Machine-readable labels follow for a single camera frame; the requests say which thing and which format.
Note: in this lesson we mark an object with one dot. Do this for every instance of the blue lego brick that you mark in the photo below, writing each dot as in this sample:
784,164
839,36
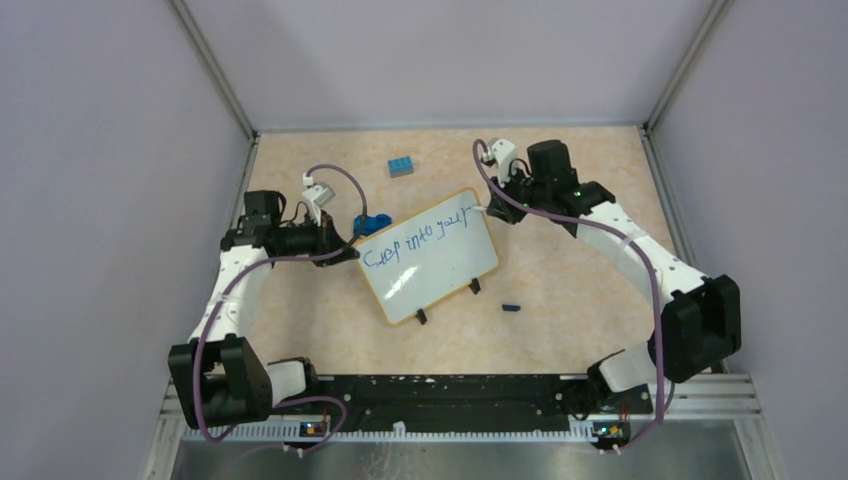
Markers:
400,166

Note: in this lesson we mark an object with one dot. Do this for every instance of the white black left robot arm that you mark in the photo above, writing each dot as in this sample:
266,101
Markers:
218,377

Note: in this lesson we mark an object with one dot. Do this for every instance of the black board foot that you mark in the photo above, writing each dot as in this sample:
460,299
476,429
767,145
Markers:
475,286
421,317

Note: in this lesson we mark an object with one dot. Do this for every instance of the black right board foot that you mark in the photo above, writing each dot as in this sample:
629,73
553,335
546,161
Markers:
475,286

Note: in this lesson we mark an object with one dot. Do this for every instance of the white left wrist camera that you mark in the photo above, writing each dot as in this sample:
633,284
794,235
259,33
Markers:
316,195

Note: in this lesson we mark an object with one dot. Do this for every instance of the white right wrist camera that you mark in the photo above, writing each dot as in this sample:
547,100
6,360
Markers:
502,154

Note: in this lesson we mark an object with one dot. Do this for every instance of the yellow-framed whiteboard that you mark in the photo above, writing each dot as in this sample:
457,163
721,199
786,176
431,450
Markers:
415,263

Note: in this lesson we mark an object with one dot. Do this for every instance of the white cable duct strip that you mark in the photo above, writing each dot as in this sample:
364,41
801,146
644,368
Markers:
291,431

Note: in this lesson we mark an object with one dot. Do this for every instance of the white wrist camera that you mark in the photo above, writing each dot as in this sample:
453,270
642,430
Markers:
502,154
316,195

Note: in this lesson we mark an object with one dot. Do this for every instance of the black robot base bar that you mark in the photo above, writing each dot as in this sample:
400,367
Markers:
466,404

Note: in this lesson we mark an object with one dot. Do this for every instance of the blue toy wheel block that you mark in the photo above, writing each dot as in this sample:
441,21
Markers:
366,225

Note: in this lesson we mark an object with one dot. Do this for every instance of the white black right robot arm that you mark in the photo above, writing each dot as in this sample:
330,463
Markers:
696,317

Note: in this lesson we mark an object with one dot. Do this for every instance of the black left board foot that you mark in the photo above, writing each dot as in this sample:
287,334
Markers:
421,317

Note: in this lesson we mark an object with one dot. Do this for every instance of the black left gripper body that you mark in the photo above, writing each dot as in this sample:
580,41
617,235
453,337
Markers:
314,236

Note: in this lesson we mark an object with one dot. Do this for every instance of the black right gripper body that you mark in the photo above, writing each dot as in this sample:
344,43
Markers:
515,189

